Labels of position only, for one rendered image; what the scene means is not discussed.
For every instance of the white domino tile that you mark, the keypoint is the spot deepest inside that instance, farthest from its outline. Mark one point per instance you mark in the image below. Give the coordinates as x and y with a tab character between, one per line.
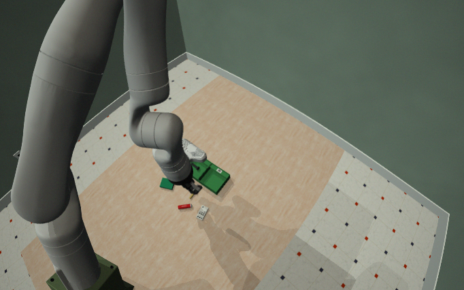
202	212

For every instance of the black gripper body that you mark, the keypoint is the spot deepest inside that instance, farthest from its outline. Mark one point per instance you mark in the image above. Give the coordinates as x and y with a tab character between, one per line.
186	181

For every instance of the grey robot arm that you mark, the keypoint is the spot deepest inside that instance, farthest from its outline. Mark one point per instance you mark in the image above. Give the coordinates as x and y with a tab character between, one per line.
68	70

